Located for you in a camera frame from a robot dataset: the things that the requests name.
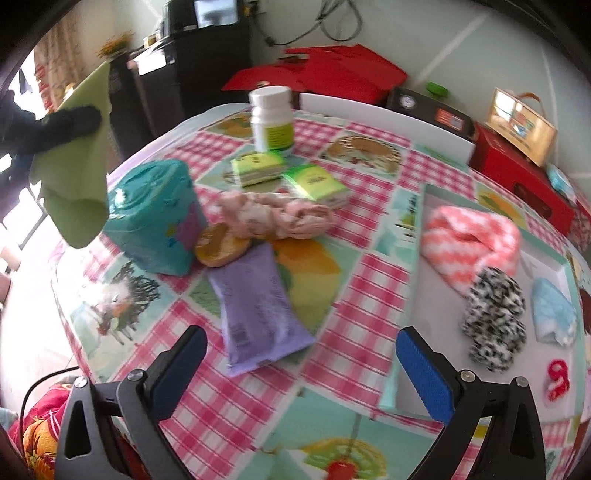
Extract pink floral cloth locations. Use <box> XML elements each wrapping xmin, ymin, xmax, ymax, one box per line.
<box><xmin>217</xmin><ymin>191</ymin><xmax>334</xmax><ymax>241</ymax></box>

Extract light blue packet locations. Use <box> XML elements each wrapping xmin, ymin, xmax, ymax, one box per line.
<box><xmin>546</xmin><ymin>162</ymin><xmax>575</xmax><ymax>201</ymax></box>

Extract white board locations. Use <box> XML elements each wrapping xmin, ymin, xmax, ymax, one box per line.
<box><xmin>299</xmin><ymin>92</ymin><xmax>476</xmax><ymax>164</ymax></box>

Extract purple packet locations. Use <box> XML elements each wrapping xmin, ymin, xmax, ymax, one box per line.
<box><xmin>205</xmin><ymin>242</ymin><xmax>317</xmax><ymax>377</ymax></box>

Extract patterned curtain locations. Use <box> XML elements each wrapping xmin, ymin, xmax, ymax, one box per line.
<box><xmin>32</xmin><ymin>21</ymin><xmax>79</xmax><ymax>114</ymax></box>

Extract round yellow packet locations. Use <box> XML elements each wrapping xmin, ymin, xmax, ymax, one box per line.
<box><xmin>194</xmin><ymin>223</ymin><xmax>250</xmax><ymax>267</ymax></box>

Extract white plastic bottle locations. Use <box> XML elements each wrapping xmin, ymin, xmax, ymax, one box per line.
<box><xmin>248</xmin><ymin>86</ymin><xmax>295</xmax><ymax>155</ymax></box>

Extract yellow flowers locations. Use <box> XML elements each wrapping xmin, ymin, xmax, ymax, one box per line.
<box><xmin>99</xmin><ymin>30</ymin><xmax>134</xmax><ymax>58</ymax></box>

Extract thin black cable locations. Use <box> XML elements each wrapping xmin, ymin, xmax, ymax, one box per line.
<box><xmin>21</xmin><ymin>367</ymin><xmax>79</xmax><ymax>416</ymax></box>

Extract black box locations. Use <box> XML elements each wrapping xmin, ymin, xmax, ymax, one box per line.
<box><xmin>385</xmin><ymin>87</ymin><xmax>476</xmax><ymax>141</ymax></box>

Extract black cabinet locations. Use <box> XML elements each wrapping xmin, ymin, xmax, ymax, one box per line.
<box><xmin>108</xmin><ymin>0</ymin><xmax>254</xmax><ymax>160</ymax></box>

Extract golden box with handle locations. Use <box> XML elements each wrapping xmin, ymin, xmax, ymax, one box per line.
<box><xmin>483</xmin><ymin>87</ymin><xmax>557</xmax><ymax>167</ymax></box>

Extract green tissue packet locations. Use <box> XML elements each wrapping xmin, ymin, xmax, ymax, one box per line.
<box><xmin>231</xmin><ymin>151</ymin><xmax>288</xmax><ymax>188</ymax></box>
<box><xmin>281</xmin><ymin>165</ymin><xmax>348</xmax><ymax>208</ymax></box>

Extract red floral cushion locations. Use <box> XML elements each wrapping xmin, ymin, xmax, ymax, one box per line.
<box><xmin>7</xmin><ymin>376</ymin><xmax>81</xmax><ymax>469</ymax></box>

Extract green cloth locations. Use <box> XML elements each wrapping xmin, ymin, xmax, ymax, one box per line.
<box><xmin>30</xmin><ymin>62</ymin><xmax>114</xmax><ymax>250</ymax></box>

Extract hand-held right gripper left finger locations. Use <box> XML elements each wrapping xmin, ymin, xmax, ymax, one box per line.
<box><xmin>54</xmin><ymin>324</ymin><xmax>208</xmax><ymax>480</ymax></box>

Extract black wall cable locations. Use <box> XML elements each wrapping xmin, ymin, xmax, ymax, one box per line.
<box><xmin>252</xmin><ymin>0</ymin><xmax>363</xmax><ymax>47</ymax></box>

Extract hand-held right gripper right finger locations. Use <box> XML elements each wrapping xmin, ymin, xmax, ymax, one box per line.
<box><xmin>396</xmin><ymin>326</ymin><xmax>548</xmax><ymax>480</ymax></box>

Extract blue face mask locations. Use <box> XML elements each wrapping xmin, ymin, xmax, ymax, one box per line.
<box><xmin>531</xmin><ymin>277</ymin><xmax>578</xmax><ymax>347</ymax></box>

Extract red box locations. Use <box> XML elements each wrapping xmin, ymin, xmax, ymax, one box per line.
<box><xmin>468</xmin><ymin>122</ymin><xmax>578</xmax><ymax>234</ymax></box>

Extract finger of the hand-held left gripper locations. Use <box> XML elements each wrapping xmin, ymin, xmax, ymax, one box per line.
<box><xmin>39</xmin><ymin>105</ymin><xmax>102</xmax><ymax>146</ymax></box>

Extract pink white fuzzy cloth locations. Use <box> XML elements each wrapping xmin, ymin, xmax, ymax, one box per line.
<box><xmin>420</xmin><ymin>205</ymin><xmax>522</xmax><ymax>296</ymax></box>

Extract small red knitted item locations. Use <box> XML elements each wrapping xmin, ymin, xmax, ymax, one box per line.
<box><xmin>545</xmin><ymin>359</ymin><xmax>571</xmax><ymax>393</ymax></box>

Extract teal plastic case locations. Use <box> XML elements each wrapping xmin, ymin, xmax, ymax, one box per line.
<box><xmin>105</xmin><ymin>159</ymin><xmax>209</xmax><ymax>277</ymax></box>

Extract white tray with teal rim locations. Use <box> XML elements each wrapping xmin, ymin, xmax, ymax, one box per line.
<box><xmin>379</xmin><ymin>184</ymin><xmax>583</xmax><ymax>418</ymax></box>

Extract black white spotted fuzzy cloth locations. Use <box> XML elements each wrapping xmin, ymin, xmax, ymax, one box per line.
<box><xmin>463</xmin><ymin>267</ymin><xmax>528</xmax><ymax>374</ymax></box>

